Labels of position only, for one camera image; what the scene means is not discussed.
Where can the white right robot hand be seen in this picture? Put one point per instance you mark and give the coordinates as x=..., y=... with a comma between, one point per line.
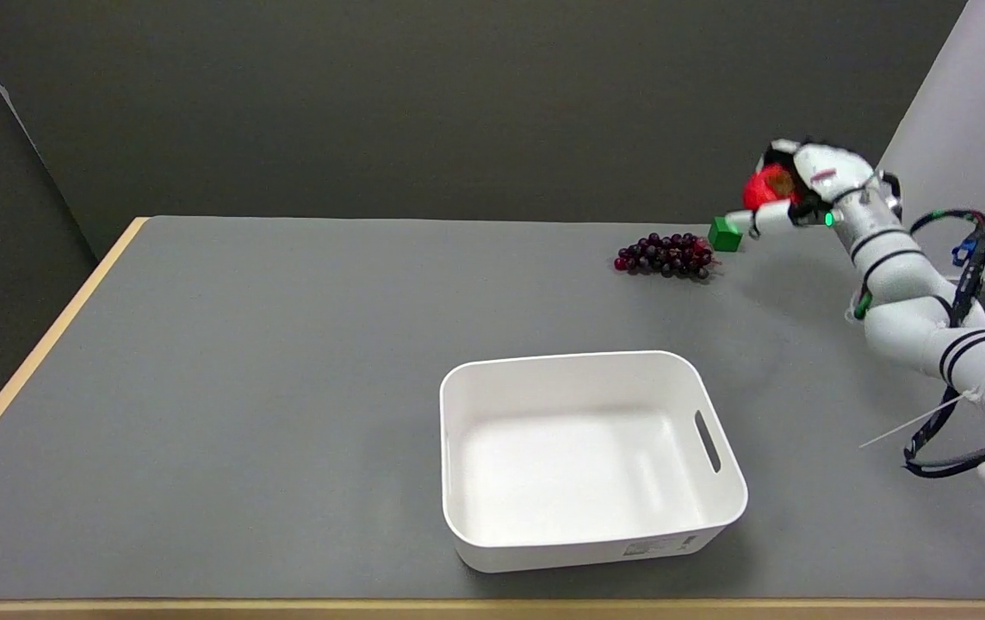
x=811, y=185

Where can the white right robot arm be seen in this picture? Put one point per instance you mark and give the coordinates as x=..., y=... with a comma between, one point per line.
x=932, y=301

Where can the green cube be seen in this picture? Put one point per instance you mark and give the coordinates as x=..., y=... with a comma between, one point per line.
x=723, y=233

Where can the dark purple grape bunch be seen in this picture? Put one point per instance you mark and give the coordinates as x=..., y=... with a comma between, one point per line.
x=666, y=255

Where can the white plastic bin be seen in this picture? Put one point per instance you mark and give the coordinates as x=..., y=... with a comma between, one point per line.
x=587, y=461

